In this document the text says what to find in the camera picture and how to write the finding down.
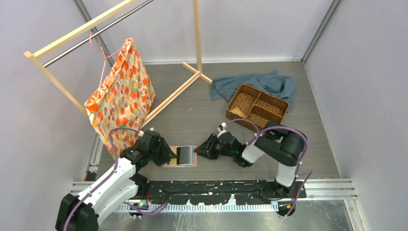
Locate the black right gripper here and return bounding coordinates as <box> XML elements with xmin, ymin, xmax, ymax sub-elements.
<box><xmin>194</xmin><ymin>133</ymin><xmax>235</xmax><ymax>160</ymax></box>

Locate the yellow credit card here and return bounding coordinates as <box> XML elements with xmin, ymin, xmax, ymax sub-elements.
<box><xmin>166</xmin><ymin>158</ymin><xmax>178</xmax><ymax>167</ymax></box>

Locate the orange credit card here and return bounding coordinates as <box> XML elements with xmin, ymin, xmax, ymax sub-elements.
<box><xmin>231</xmin><ymin>107</ymin><xmax>247</xmax><ymax>118</ymax></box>

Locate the woven wicker divided basket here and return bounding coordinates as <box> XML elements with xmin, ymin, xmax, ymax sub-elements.
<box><xmin>226</xmin><ymin>84</ymin><xmax>289</xmax><ymax>132</ymax></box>

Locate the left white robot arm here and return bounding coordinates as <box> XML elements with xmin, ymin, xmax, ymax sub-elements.
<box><xmin>55</xmin><ymin>129</ymin><xmax>176</xmax><ymax>231</ymax></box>

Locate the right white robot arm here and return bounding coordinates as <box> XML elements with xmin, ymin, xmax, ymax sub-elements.
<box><xmin>194</xmin><ymin>121</ymin><xmax>308</xmax><ymax>198</ymax></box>

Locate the orange floral hanging garment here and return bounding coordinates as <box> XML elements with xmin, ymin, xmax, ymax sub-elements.
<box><xmin>84</xmin><ymin>38</ymin><xmax>156</xmax><ymax>157</ymax></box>

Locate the blue-grey crumpled cloth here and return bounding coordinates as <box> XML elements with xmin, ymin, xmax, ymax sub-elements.
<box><xmin>210</xmin><ymin>70</ymin><xmax>298</xmax><ymax>112</ymax></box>

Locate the pink clothes hanger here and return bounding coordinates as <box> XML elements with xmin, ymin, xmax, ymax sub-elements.
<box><xmin>89</xmin><ymin>32</ymin><xmax>122</xmax><ymax>92</ymax></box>

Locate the wooden clothes rack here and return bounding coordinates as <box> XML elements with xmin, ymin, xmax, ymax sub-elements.
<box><xmin>24</xmin><ymin>0</ymin><xmax>213</xmax><ymax>128</ymax></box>

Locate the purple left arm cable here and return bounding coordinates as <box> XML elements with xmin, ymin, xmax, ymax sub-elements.
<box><xmin>62</xmin><ymin>127</ymin><xmax>169</xmax><ymax>231</ymax></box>

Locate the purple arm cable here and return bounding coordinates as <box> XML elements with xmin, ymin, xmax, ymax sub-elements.
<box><xmin>62</xmin><ymin>127</ymin><xmax>169</xmax><ymax>231</ymax></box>
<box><xmin>220</xmin><ymin>118</ymin><xmax>314</xmax><ymax>218</ymax></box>

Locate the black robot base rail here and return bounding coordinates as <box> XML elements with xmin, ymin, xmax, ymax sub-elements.
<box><xmin>133</xmin><ymin>180</ymin><xmax>306</xmax><ymax>205</ymax></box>

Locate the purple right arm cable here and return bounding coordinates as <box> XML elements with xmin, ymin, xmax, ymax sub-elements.
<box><xmin>220</xmin><ymin>118</ymin><xmax>314</xmax><ymax>218</ymax></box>

